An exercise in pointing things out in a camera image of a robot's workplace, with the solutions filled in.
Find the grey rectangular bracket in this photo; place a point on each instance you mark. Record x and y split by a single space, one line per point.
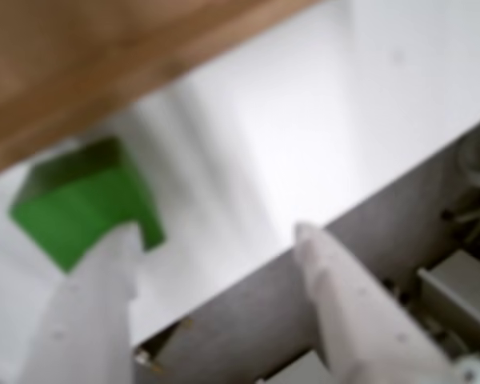
460 292

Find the green cube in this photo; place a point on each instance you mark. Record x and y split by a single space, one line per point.
84 208

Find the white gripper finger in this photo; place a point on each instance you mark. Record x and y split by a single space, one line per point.
356 320
88 320

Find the brown wooden board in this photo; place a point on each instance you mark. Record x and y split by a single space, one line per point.
84 60

